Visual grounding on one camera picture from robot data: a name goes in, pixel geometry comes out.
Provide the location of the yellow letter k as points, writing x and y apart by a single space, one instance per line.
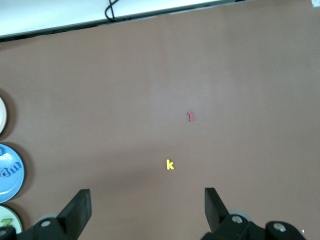
169 165

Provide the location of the red letter I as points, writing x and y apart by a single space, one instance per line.
191 116

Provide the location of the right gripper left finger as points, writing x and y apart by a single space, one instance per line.
77 210

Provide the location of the blue letter E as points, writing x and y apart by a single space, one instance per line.
15 168

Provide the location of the green plate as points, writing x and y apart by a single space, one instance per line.
15 220

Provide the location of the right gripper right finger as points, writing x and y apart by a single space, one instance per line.
216 212

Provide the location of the brown table cover sheet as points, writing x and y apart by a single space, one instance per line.
150 87

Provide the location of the green letter N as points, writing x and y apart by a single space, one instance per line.
6 223

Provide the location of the blue plate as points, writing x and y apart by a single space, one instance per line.
12 190

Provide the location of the dark table edge rail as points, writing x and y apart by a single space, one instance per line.
75 26

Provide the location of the beige plate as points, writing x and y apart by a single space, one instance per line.
3 117

